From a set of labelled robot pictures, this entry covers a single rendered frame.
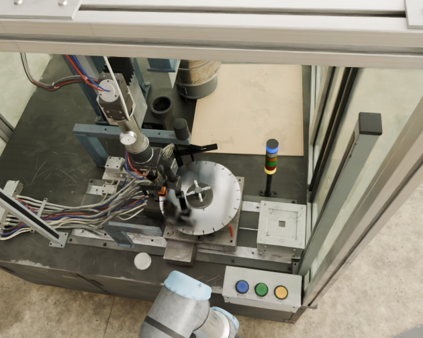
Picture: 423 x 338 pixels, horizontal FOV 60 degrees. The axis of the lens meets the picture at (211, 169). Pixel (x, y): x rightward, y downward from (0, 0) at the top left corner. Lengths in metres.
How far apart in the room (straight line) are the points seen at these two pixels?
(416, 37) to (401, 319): 2.15
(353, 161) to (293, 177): 1.02
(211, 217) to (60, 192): 0.82
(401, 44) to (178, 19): 0.20
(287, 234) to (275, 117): 0.70
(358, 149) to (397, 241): 1.89
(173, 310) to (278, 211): 0.73
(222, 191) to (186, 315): 0.68
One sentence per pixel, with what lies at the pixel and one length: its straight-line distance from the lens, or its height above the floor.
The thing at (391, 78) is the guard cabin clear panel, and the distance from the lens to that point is 0.71.
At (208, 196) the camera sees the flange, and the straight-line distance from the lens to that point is 1.46.
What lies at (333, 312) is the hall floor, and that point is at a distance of 2.35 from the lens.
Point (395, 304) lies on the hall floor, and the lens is 2.45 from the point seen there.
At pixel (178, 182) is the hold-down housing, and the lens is 1.33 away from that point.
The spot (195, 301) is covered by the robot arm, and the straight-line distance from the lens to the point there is 0.93.
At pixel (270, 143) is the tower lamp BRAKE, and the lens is 1.34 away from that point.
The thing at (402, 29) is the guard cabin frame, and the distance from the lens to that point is 0.37.
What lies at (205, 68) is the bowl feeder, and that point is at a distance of 1.84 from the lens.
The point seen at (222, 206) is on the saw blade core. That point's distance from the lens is 1.45.
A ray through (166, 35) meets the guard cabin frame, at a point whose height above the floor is 2.03.
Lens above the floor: 2.27
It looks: 60 degrees down
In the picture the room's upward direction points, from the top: 11 degrees counter-clockwise
